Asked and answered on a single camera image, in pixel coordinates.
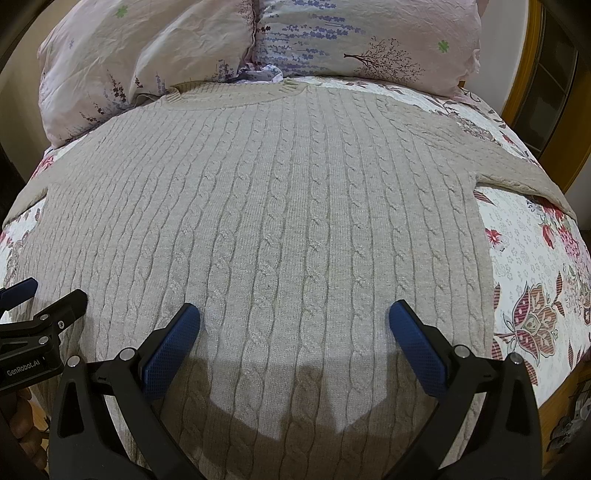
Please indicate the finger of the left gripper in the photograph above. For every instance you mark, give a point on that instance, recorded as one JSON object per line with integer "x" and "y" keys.
{"x": 17, "y": 294}

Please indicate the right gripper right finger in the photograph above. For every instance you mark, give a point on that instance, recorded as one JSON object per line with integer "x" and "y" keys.
{"x": 506, "y": 441}

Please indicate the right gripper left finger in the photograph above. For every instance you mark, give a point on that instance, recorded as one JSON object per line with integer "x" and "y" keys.
{"x": 84, "y": 443}

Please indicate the beige cable-knit sweater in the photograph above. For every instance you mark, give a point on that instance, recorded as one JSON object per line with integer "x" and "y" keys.
{"x": 292, "y": 216}

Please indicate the floral white bed quilt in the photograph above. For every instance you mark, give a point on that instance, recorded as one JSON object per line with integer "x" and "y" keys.
{"x": 541, "y": 264}

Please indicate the pink floral left pillow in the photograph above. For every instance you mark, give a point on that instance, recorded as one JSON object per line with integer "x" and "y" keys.
{"x": 103, "y": 55}

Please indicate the lavender print right pillow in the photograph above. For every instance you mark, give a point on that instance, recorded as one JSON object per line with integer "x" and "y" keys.
{"x": 430, "y": 46}

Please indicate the wooden headboard frame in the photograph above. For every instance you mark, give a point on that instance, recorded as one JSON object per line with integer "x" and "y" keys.
{"x": 549, "y": 103}

